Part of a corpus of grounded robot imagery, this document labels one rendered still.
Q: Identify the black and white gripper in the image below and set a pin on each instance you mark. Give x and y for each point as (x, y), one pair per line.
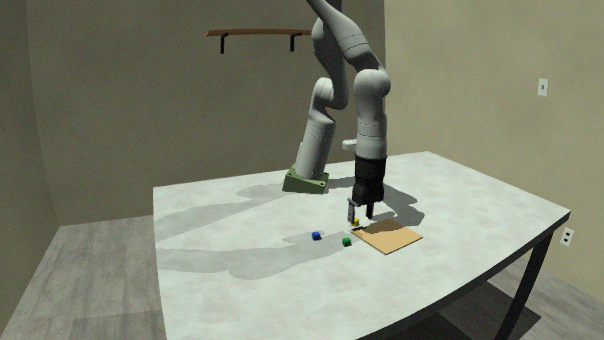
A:
(370, 164)

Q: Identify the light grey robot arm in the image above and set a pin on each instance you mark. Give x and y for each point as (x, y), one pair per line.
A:
(370, 86)

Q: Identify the tan square mat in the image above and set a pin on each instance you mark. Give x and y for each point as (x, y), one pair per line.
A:
(387, 236)

